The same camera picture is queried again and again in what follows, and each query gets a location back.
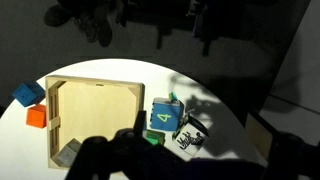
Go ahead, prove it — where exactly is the green toy block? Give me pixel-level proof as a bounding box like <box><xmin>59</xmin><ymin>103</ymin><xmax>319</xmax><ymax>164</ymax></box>
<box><xmin>145</xmin><ymin>129</ymin><xmax>167</xmax><ymax>146</ymax></box>

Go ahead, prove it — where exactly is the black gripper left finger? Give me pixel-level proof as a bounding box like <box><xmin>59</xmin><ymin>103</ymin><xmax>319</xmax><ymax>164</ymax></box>
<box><xmin>64</xmin><ymin>109</ymin><xmax>194</xmax><ymax>180</ymax></box>

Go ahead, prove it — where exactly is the orange toy block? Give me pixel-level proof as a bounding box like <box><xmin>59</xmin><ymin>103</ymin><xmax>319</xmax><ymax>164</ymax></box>
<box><xmin>25</xmin><ymin>103</ymin><xmax>48</xmax><ymax>129</ymax></box>

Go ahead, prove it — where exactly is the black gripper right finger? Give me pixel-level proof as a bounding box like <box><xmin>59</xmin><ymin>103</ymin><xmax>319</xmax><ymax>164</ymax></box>
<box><xmin>266</xmin><ymin>131</ymin><xmax>320</xmax><ymax>180</ymax></box>

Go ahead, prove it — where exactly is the zebra print toy cube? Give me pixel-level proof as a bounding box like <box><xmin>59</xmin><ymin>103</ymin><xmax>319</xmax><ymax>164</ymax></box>
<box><xmin>172</xmin><ymin>114</ymin><xmax>210</xmax><ymax>158</ymax></box>

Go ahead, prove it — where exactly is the grey toy block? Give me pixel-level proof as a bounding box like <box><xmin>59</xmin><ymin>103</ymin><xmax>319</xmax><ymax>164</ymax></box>
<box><xmin>53</xmin><ymin>138</ymin><xmax>83</xmax><ymax>169</ymax></box>

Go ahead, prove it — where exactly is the small blue toy block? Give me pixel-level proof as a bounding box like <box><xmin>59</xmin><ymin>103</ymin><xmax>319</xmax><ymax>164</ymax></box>
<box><xmin>12</xmin><ymin>80</ymin><xmax>47</xmax><ymax>108</ymax></box>

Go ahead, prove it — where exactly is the wooden tray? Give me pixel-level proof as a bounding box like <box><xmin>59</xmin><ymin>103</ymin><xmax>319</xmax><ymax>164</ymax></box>
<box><xmin>44</xmin><ymin>75</ymin><xmax>146</xmax><ymax>170</ymax></box>

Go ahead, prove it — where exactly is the small teal toy piece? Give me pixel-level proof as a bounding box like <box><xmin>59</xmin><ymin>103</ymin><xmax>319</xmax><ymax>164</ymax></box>
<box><xmin>169</xmin><ymin>92</ymin><xmax>180</xmax><ymax>103</ymax></box>

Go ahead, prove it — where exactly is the black shoe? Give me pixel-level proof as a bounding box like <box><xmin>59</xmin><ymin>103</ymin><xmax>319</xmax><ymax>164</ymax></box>
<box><xmin>43</xmin><ymin>3</ymin><xmax>74</xmax><ymax>28</ymax></box>
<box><xmin>75</xmin><ymin>8</ymin><xmax>114</xmax><ymax>48</ymax></box>

